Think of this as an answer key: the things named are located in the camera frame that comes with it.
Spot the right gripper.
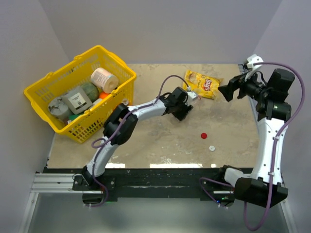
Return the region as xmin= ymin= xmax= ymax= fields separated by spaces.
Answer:
xmin=218 ymin=67 xmax=270 ymax=102

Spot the red label water bottle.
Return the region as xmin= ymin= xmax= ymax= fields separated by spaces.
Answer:
xmin=193 ymin=88 xmax=202 ymax=100

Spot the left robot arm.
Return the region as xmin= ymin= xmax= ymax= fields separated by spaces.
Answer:
xmin=81 ymin=87 xmax=198 ymax=190

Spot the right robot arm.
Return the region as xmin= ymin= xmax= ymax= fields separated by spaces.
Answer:
xmin=216 ymin=68 xmax=294 ymax=207

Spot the orange juice bottle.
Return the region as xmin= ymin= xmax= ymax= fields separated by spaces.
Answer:
xmin=122 ymin=99 xmax=129 ymax=106

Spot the yellow chips bag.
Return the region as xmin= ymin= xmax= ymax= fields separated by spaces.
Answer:
xmin=183 ymin=70 xmax=223 ymax=100

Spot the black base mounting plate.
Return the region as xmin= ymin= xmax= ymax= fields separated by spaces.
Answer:
xmin=43 ymin=167 xmax=235 ymax=206

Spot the pink toilet paper roll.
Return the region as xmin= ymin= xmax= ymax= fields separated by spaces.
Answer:
xmin=90 ymin=67 xmax=119 ymax=94

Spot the orange item in basket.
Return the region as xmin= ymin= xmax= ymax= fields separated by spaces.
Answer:
xmin=99 ymin=92 xmax=110 ymax=100

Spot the green melon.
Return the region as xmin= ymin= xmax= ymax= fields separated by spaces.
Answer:
xmin=81 ymin=82 xmax=99 ymax=102

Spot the grey box with label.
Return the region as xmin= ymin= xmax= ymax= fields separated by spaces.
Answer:
xmin=62 ymin=86 xmax=92 ymax=115

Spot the yellow plastic shopping basket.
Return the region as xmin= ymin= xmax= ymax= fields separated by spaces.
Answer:
xmin=24 ymin=45 xmax=137 ymax=143

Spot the grey crumpled pouch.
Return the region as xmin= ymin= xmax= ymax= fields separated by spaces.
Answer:
xmin=48 ymin=97 xmax=72 ymax=121

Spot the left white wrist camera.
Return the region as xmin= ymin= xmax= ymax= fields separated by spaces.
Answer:
xmin=185 ymin=90 xmax=198 ymax=105

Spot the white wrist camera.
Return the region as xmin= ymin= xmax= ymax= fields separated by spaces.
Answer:
xmin=185 ymin=90 xmax=198 ymax=105
xmin=244 ymin=54 xmax=263 ymax=81

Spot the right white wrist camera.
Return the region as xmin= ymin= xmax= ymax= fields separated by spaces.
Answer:
xmin=244 ymin=54 xmax=263 ymax=81

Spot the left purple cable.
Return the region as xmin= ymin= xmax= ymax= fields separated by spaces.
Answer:
xmin=84 ymin=75 xmax=190 ymax=207

